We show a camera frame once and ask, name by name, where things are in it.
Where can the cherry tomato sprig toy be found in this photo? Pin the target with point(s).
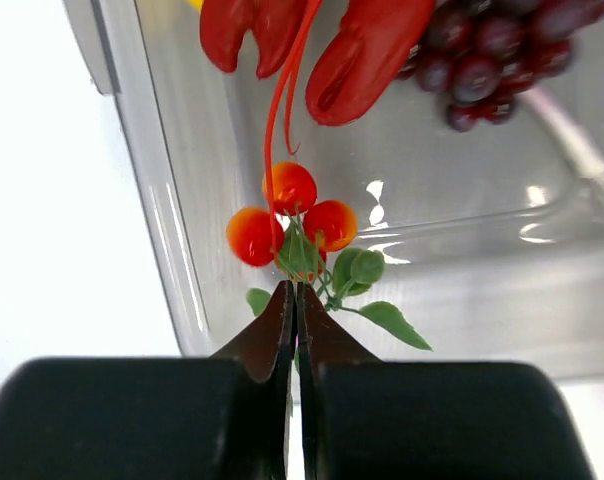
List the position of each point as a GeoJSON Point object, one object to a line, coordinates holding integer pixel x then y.
{"type": "Point", "coordinates": [310, 241]}

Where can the dark red grape bunch toy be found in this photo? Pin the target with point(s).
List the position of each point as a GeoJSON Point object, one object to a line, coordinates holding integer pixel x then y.
{"type": "Point", "coordinates": [477, 56]}

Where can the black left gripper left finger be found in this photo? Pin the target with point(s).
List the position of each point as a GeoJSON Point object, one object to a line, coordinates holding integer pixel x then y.
{"type": "Point", "coordinates": [221, 417]}

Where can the clear plastic food tray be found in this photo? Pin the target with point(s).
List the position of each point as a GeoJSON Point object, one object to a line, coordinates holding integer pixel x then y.
{"type": "Point", "coordinates": [494, 248]}

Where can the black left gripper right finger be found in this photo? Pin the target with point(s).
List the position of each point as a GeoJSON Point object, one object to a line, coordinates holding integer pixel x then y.
{"type": "Point", "coordinates": [364, 418]}

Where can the clear dotted zip top bag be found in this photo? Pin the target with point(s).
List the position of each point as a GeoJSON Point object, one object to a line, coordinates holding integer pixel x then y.
{"type": "Point", "coordinates": [584, 157]}

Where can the red lobster toy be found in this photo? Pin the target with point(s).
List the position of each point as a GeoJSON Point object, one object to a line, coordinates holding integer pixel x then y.
{"type": "Point", "coordinates": [373, 41]}

